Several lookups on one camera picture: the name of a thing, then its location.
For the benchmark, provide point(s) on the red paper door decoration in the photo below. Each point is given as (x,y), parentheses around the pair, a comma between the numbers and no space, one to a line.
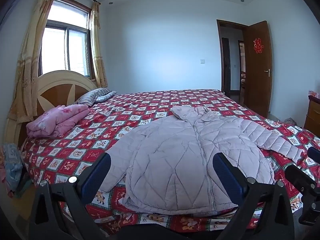
(258,46)

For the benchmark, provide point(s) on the pink folded blanket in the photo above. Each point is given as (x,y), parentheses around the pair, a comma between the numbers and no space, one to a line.
(57,121)

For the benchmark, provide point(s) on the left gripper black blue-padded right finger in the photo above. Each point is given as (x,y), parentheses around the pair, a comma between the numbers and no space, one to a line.
(264,210)

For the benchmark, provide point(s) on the striped grey pillow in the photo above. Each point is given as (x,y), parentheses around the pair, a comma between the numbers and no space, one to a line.
(96,95)

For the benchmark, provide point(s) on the beige curtain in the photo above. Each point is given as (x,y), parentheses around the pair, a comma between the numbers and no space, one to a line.
(98,64)
(24,104)

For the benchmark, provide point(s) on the wooden dresser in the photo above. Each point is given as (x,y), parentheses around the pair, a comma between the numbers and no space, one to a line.
(312,121)

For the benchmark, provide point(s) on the cream and brown headboard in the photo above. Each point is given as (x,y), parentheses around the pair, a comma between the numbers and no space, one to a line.
(61,87)

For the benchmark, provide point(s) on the pale pink quilted puffer jacket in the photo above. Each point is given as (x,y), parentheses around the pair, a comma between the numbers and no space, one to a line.
(167,164)

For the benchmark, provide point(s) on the left beige curtain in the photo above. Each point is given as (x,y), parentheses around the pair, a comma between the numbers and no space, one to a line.
(24,104)

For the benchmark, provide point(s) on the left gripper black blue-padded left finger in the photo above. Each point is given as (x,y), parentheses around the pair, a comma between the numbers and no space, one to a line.
(46,219)

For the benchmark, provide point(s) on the brown door frame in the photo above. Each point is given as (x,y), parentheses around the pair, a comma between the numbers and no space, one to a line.
(231,39)

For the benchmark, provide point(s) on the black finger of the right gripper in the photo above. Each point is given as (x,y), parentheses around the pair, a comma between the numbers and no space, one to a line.
(310,194)

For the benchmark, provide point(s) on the blue printed bag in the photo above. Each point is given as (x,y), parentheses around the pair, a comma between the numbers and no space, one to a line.
(13,165)

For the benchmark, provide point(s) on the right beige curtain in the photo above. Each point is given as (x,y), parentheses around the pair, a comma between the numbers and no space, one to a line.
(98,64)

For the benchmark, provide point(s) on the brown wooden door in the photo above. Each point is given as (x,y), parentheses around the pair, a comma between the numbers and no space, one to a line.
(258,85)

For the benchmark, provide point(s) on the window with dark frame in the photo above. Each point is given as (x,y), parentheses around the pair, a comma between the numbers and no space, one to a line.
(66,41)

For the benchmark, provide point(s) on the red patterned bed sheet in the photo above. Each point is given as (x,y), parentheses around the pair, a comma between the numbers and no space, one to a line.
(57,159)

